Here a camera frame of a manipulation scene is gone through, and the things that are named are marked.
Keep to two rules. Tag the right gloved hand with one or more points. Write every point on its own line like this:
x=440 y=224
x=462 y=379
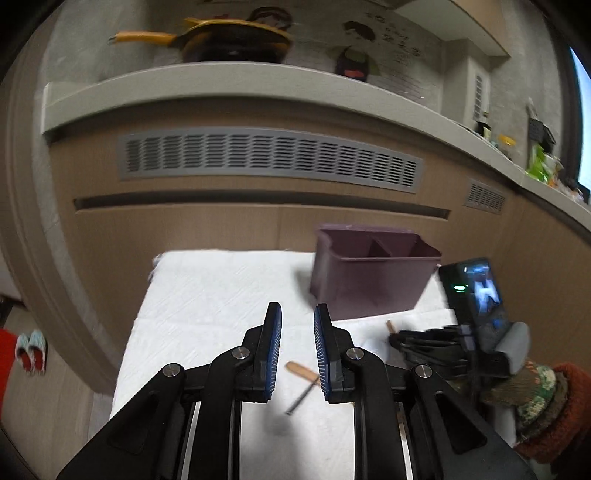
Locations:
x=551 y=407

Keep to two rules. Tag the black camera with screen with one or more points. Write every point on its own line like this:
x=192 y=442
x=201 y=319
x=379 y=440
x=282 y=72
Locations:
x=473 y=295

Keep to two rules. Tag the small grey vent grille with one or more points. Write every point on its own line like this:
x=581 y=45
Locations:
x=484 y=197

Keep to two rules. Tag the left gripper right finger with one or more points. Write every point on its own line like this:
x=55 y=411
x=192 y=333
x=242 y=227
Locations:
x=351 y=374

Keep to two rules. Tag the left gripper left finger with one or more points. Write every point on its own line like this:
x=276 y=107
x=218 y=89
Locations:
x=243 y=374

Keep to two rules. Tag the wooden chopstick long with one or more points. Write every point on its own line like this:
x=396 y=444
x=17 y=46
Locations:
x=301 y=371

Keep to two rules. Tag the green packet on counter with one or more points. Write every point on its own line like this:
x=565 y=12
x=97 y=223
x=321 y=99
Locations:
x=543 y=166

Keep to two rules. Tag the maroon plastic utensil caddy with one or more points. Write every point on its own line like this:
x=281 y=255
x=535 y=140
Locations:
x=362 y=271

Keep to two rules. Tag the yellow frying pan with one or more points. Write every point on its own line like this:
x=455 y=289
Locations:
x=219 y=40

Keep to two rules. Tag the black smiley face spoon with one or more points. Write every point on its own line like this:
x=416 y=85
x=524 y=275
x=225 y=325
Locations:
x=297 y=403

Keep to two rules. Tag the large grey vent grille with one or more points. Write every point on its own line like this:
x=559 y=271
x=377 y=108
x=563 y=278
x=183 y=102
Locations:
x=265 y=152

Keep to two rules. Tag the white textured table mat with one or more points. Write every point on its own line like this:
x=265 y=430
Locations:
x=199 y=304

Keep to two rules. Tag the pair of slippers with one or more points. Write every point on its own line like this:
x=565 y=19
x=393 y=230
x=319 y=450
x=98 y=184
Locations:
x=31 y=352

